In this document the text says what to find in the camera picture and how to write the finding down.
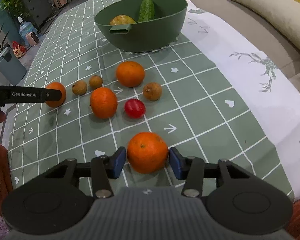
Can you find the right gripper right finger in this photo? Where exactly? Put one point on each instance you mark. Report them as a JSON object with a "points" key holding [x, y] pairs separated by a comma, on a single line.
{"points": [[232, 196]]}

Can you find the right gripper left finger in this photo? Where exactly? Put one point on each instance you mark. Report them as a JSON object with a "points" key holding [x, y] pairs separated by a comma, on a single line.
{"points": [[62, 196]]}

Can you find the orange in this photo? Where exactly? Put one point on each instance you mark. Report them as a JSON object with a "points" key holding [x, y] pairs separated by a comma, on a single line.
{"points": [[147, 152], [130, 74], [56, 103], [103, 103]]}

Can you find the orange top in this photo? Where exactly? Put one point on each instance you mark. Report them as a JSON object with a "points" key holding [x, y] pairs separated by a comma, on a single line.
{"points": [[130, 74]]}

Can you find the yellow-green round fruit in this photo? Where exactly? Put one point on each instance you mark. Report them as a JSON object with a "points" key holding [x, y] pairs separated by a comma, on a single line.
{"points": [[122, 20]]}

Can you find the green cucumber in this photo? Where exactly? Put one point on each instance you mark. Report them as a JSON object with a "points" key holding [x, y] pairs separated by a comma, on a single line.
{"points": [[146, 12]]}

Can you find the grey-green trash bin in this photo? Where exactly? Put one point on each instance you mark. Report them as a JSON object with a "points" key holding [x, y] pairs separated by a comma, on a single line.
{"points": [[12, 70]]}

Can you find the red gift bag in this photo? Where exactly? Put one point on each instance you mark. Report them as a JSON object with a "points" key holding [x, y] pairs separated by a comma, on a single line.
{"points": [[19, 50]]}

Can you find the pink small heater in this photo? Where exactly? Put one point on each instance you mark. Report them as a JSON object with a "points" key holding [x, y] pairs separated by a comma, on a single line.
{"points": [[32, 38]]}

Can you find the blue water jug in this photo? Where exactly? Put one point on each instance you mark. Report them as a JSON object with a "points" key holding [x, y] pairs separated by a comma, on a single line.
{"points": [[25, 27]]}

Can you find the brown longan left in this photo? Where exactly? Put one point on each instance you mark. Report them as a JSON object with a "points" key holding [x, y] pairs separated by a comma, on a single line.
{"points": [[79, 87]]}

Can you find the brown longan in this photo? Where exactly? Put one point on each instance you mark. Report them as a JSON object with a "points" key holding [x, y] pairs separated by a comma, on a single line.
{"points": [[152, 91], [79, 87], [95, 82]]}

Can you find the green leafy plant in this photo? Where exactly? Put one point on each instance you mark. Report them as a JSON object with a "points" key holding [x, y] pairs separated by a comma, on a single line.
{"points": [[13, 1]]}

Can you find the brown longan middle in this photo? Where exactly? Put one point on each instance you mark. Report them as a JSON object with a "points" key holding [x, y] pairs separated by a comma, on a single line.
{"points": [[95, 82]]}

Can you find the dark grey cabinet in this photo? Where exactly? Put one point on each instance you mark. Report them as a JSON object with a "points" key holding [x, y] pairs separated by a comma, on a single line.
{"points": [[40, 10]]}

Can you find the green checked tablecloth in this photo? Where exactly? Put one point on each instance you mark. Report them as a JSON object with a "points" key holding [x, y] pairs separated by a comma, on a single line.
{"points": [[222, 98]]}

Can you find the red cherry tomato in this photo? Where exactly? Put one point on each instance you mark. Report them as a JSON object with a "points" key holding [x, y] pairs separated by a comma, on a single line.
{"points": [[135, 108]]}

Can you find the brown longan right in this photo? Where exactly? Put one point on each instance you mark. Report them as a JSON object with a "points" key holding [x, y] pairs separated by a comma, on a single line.
{"points": [[152, 91]]}

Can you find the green colander bowl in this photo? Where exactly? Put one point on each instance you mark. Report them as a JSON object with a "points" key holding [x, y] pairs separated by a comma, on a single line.
{"points": [[169, 16]]}

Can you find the beige cushion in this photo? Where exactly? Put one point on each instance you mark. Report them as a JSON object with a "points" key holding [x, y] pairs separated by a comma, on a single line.
{"points": [[284, 15]]}

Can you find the beige sofa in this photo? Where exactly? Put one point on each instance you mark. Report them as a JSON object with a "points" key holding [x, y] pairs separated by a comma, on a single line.
{"points": [[260, 33]]}

